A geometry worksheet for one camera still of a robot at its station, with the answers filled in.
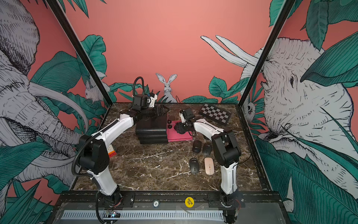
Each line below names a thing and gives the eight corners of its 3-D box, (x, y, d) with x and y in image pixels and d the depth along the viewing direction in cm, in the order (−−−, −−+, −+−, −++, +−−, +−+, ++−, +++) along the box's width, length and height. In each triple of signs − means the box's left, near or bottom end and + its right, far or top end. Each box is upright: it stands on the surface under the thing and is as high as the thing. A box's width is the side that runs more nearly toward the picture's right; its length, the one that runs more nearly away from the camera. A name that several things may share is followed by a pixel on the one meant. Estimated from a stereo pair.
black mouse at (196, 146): (192, 152, 94) (193, 151, 92) (192, 141, 100) (192, 140, 98) (201, 152, 94) (202, 151, 92) (200, 142, 100) (201, 140, 98)
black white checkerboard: (198, 114, 116) (199, 111, 113) (205, 104, 123) (205, 102, 120) (225, 125, 108) (226, 123, 106) (230, 115, 115) (231, 112, 113)
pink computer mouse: (205, 175, 85) (206, 174, 83) (204, 158, 92) (204, 157, 90) (214, 175, 85) (215, 174, 83) (212, 158, 92) (213, 157, 90)
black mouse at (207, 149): (203, 155, 93) (203, 154, 91) (202, 144, 98) (202, 142, 97) (212, 155, 93) (213, 154, 91) (210, 144, 98) (211, 142, 97)
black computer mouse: (189, 173, 85) (190, 172, 83) (189, 159, 91) (189, 157, 89) (199, 173, 85) (199, 172, 83) (198, 159, 91) (198, 157, 89)
